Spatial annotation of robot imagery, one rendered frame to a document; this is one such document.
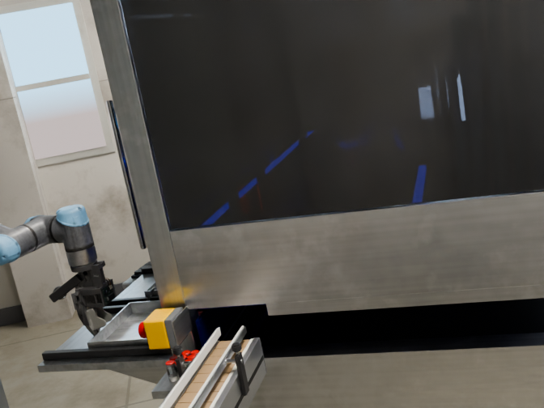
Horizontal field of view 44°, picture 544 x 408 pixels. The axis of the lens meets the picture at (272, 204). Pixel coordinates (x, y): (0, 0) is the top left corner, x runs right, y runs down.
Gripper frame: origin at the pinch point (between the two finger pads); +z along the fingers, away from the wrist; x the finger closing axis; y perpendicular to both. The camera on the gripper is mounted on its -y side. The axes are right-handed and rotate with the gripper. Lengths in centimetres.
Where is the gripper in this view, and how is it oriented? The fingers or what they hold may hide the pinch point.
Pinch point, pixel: (94, 333)
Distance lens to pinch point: 193.0
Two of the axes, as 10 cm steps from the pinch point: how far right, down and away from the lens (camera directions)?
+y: 9.5, -1.0, -2.8
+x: 2.5, -2.7, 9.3
